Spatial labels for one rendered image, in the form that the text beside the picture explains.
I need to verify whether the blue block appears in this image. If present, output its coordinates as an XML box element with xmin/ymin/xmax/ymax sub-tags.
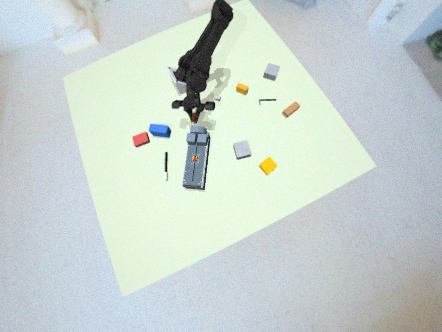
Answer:
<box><xmin>148</xmin><ymin>124</ymin><xmax>171</xmax><ymax>138</ymax></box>

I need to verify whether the small yellow block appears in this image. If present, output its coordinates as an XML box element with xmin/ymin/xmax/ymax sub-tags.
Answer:
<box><xmin>236</xmin><ymin>82</ymin><xmax>249</xmax><ymax>95</ymax></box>

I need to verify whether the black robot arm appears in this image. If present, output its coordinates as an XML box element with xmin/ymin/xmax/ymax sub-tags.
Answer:
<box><xmin>172</xmin><ymin>0</ymin><xmax>233</xmax><ymax>110</ymax></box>

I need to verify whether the red rectangular block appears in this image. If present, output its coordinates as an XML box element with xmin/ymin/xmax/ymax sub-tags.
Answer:
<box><xmin>132</xmin><ymin>132</ymin><xmax>150</xmax><ymax>147</ymax></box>

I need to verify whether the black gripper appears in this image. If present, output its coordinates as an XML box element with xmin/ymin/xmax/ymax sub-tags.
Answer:
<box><xmin>172</xmin><ymin>89</ymin><xmax>215</xmax><ymax>124</ymax></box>

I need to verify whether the yellow square block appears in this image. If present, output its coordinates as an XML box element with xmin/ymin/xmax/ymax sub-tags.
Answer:
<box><xmin>259</xmin><ymin>157</ymin><xmax>278</xmax><ymax>175</ymax></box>

